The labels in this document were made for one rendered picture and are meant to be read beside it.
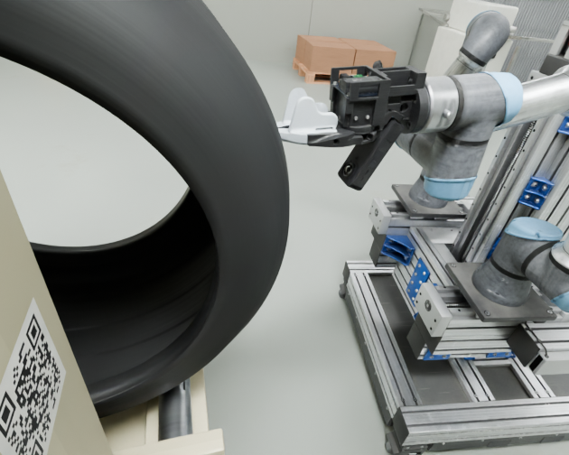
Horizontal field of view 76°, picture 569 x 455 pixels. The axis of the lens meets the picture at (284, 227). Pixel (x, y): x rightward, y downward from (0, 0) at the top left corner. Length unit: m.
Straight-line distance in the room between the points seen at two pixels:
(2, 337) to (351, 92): 0.40
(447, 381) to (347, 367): 0.42
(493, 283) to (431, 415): 0.55
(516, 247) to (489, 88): 0.60
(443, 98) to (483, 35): 0.85
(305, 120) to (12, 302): 0.36
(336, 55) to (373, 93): 5.40
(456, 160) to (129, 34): 0.48
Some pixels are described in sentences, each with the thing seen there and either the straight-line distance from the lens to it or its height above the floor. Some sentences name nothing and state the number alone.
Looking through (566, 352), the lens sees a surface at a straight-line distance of 1.33.
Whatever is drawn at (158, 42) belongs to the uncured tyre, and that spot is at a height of 1.37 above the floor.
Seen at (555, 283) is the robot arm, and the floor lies 0.89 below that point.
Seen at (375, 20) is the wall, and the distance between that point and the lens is 7.23.
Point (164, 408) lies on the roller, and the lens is 0.58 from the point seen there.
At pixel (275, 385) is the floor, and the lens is 1.66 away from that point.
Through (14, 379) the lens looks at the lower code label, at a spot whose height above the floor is 1.25.
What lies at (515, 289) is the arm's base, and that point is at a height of 0.77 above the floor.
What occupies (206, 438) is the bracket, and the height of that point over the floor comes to 0.95.
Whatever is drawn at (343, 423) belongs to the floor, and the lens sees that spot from 1.63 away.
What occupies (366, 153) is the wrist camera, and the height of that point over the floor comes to 1.22.
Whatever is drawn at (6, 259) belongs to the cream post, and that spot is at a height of 1.29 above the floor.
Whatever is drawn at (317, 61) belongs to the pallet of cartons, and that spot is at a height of 0.31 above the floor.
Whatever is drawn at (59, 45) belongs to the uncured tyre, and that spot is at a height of 1.37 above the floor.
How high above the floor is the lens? 1.43
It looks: 36 degrees down
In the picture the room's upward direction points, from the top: 7 degrees clockwise
